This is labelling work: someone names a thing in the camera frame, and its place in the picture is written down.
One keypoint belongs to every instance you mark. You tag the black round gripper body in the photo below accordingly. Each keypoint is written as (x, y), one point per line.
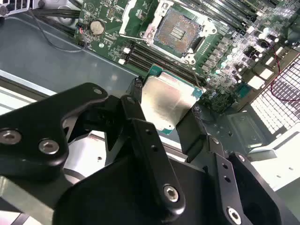
(105, 199)

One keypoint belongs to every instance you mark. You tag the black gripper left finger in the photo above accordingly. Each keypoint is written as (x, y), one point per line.
(47, 122)

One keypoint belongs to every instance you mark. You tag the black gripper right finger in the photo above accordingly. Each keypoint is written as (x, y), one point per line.
(220, 161)

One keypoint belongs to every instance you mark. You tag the silver CPU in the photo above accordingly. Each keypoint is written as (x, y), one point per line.
(168, 100)

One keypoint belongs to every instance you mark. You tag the metal locking lever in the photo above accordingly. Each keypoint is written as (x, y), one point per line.
(196, 76)

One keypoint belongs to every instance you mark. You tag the metal socket cover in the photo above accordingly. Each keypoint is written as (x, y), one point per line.
(125, 21)

